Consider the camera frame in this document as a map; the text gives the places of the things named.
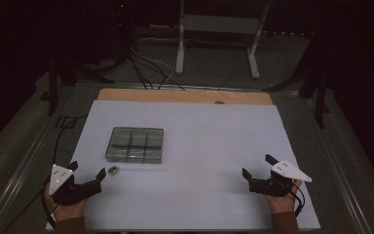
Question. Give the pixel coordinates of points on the black tripod stand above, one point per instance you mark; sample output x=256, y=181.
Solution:
x=320, y=104
x=52, y=94

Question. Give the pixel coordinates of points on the person's left hand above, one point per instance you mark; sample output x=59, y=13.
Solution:
x=69, y=211

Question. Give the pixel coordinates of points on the white table mat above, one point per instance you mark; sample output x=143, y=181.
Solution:
x=201, y=156

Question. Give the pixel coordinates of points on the dark equipment rack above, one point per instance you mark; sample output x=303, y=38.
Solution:
x=117, y=32

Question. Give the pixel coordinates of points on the white metal stand frame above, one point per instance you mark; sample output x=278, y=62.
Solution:
x=180, y=48

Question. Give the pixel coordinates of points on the clear plastic compartment box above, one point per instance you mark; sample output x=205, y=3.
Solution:
x=134, y=145

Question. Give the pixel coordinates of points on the person's right hand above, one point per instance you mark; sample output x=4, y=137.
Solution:
x=282, y=204

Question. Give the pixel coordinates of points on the metal floor rail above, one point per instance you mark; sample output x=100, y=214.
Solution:
x=334, y=162
x=29, y=159

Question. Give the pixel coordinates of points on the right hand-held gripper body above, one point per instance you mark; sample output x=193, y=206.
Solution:
x=269, y=187

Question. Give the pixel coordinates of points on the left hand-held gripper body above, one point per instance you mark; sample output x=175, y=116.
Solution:
x=78, y=190

